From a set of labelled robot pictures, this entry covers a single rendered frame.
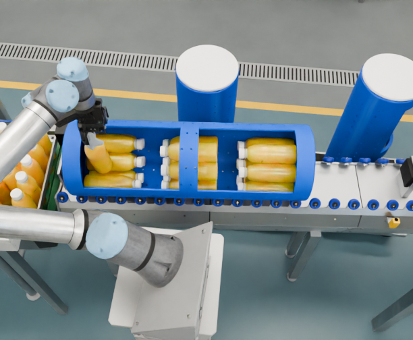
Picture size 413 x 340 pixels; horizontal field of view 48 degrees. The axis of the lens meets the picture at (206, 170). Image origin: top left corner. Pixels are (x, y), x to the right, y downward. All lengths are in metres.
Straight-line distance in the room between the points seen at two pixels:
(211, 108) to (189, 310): 1.13
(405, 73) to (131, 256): 1.51
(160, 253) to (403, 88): 1.36
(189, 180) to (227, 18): 2.49
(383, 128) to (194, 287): 1.37
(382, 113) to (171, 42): 2.00
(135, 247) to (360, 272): 1.83
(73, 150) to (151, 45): 2.18
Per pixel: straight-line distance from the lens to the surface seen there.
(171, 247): 1.28
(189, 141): 1.60
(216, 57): 2.14
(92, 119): 1.45
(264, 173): 1.66
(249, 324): 2.62
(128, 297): 1.47
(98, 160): 1.63
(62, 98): 1.14
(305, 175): 1.63
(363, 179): 1.99
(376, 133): 2.31
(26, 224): 1.29
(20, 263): 2.03
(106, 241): 1.20
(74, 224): 1.33
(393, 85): 2.19
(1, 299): 2.86
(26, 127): 1.14
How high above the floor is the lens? 2.54
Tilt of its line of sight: 59 degrees down
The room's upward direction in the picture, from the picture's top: 2 degrees clockwise
